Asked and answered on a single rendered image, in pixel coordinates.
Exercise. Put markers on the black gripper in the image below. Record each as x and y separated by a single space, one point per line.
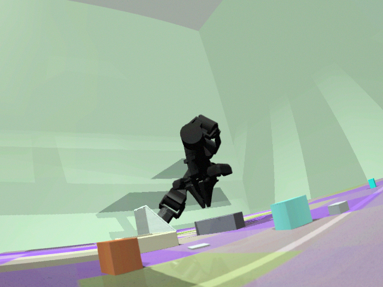
199 171

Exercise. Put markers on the small cyan block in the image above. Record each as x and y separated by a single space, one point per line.
372 183

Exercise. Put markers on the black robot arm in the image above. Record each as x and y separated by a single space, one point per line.
196 136

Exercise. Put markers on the orange block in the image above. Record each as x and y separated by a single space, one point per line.
119 256

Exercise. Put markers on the teal cube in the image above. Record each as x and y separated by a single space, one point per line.
292 213

